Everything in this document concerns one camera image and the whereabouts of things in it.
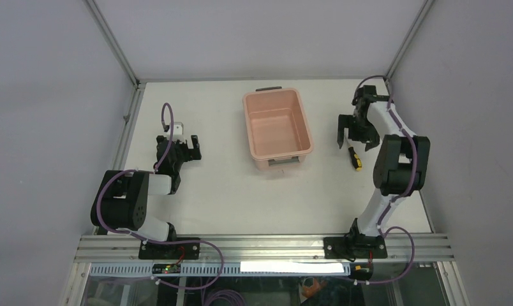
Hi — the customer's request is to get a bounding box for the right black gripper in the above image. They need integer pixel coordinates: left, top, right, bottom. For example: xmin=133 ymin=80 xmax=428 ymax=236
xmin=338 ymin=113 xmax=380 ymax=151

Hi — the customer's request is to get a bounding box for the black yellow screwdriver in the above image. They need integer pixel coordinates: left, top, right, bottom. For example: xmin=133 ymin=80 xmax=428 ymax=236
xmin=345 ymin=138 xmax=362 ymax=171

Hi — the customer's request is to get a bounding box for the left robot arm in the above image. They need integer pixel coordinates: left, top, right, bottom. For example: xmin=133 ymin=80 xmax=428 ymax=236
xmin=90 ymin=135 xmax=202 ymax=259

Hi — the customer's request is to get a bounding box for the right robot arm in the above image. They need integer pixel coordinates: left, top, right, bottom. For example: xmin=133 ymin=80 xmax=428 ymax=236
xmin=336 ymin=85 xmax=431 ymax=258

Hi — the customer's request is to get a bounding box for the pink plastic bin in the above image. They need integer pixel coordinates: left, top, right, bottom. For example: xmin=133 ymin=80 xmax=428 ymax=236
xmin=242 ymin=87 xmax=313 ymax=171

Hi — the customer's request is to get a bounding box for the orange object under table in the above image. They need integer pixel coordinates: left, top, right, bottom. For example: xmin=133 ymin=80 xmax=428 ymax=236
xmin=299 ymin=277 xmax=327 ymax=299

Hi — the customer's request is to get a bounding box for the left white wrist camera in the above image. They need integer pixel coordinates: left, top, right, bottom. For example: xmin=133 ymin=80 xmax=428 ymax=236
xmin=170 ymin=122 xmax=185 ymax=142

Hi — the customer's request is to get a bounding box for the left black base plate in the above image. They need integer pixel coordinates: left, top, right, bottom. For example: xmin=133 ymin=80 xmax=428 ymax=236
xmin=138 ymin=237 xmax=200 ymax=261

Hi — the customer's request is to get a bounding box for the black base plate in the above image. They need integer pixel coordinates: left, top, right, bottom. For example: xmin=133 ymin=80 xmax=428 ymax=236
xmin=138 ymin=237 xmax=200 ymax=261
xmin=323 ymin=235 xmax=388 ymax=261

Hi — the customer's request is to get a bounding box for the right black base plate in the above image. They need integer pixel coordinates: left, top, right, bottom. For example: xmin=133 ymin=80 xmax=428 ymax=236
xmin=323 ymin=235 xmax=388 ymax=261

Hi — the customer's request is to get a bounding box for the white slotted cable duct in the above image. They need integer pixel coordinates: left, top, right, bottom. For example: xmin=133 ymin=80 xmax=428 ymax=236
xmin=89 ymin=261 xmax=350 ymax=278

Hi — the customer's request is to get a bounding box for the aluminium frame rail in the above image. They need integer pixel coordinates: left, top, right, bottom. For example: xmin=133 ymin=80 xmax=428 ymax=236
xmin=74 ymin=233 xmax=455 ymax=263

